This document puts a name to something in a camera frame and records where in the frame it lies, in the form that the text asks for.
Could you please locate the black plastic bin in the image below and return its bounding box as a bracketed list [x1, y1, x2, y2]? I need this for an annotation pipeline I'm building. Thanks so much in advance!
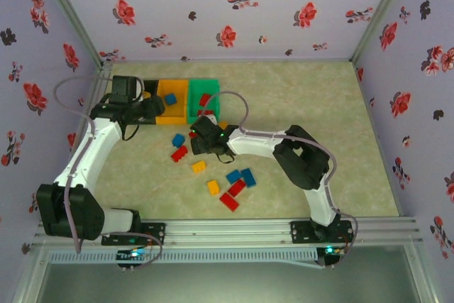
[133, 79, 160, 126]

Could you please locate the orange plastic bin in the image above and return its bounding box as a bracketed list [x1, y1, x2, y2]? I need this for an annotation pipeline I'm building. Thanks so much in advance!
[154, 79, 189, 126]

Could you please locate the green plastic bin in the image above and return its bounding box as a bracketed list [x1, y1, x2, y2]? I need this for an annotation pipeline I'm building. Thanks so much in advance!
[187, 78, 221, 126]

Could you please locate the aluminium side rail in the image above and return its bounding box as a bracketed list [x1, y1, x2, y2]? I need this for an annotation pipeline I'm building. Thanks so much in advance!
[67, 62, 114, 190]

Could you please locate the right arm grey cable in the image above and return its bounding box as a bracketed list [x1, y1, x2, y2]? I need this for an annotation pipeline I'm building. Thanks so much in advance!
[198, 90, 359, 269]

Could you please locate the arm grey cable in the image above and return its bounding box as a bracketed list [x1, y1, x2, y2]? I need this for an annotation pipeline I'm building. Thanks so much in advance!
[52, 75, 164, 270]
[198, 90, 359, 269]

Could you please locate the aluminium mounting rail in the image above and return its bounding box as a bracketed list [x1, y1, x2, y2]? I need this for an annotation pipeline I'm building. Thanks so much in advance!
[34, 216, 423, 246]

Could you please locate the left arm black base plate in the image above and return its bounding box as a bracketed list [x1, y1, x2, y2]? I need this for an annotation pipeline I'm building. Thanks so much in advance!
[101, 222, 167, 246]

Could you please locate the aluminium corner post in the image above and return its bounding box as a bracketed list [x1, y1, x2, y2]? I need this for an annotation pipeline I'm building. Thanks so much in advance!
[350, 0, 415, 62]
[33, 0, 104, 67]

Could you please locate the grey slotted cable duct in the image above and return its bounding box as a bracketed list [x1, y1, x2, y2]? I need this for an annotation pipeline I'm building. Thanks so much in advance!
[48, 248, 317, 265]

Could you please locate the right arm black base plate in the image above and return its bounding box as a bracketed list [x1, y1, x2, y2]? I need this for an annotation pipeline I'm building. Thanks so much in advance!
[289, 220, 355, 244]

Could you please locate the left arm grey cable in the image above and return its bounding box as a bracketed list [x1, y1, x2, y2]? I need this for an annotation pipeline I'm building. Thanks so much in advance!
[52, 75, 164, 270]

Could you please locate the aluminium frame leg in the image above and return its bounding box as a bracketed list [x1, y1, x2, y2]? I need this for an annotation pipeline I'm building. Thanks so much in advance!
[404, 242, 439, 303]
[12, 244, 50, 303]

